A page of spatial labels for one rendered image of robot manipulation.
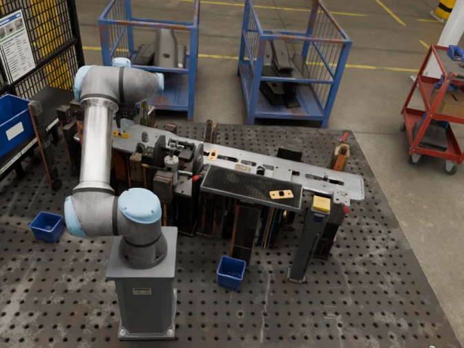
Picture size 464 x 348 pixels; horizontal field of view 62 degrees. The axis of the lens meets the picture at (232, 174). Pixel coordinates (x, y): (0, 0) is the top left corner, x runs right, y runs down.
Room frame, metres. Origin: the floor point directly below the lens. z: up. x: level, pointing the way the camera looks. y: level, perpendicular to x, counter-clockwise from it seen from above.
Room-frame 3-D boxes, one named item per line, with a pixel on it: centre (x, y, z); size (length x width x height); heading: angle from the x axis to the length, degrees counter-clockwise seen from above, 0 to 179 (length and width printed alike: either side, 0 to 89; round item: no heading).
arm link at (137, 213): (0.76, 0.26, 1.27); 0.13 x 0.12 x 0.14; 101
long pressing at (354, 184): (1.44, 0.08, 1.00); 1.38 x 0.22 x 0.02; 82
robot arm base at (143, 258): (0.77, 0.25, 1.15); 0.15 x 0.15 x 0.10
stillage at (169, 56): (3.70, 0.90, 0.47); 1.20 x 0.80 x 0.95; 7
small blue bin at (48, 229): (1.09, 0.78, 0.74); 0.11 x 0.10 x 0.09; 82
